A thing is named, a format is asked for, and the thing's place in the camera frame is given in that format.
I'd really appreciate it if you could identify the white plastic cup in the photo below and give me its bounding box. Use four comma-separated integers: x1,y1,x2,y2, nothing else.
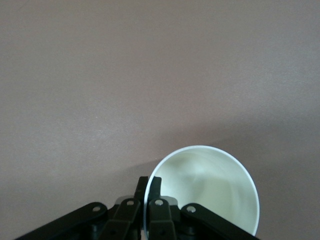
144,145,260,239

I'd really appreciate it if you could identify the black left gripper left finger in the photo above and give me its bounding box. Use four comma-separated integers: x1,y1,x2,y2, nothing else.
98,176,149,240

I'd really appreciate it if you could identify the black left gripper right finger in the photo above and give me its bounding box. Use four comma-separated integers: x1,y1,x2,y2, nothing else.
148,176,180,240

